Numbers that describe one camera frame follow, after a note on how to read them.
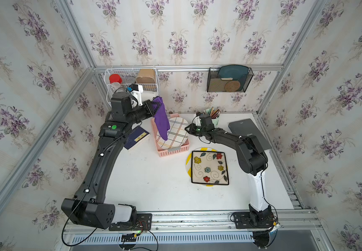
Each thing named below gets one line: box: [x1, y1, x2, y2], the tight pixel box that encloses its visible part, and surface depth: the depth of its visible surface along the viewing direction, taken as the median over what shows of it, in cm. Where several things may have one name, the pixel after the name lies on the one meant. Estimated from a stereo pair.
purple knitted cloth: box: [151, 96, 171, 141], surface depth 70 cm
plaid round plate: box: [155, 117, 190, 150], surface depth 103 cm
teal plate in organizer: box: [218, 64, 249, 89], surface depth 94 cm
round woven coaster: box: [224, 80, 241, 93], surface depth 100 cm
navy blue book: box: [123, 125, 151, 151], surface depth 106 cm
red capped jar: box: [108, 73, 123, 84], surface depth 94 cm
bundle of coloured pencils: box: [203, 106, 221, 119], surface depth 103 cm
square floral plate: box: [190, 150, 230, 186], surface depth 92 cm
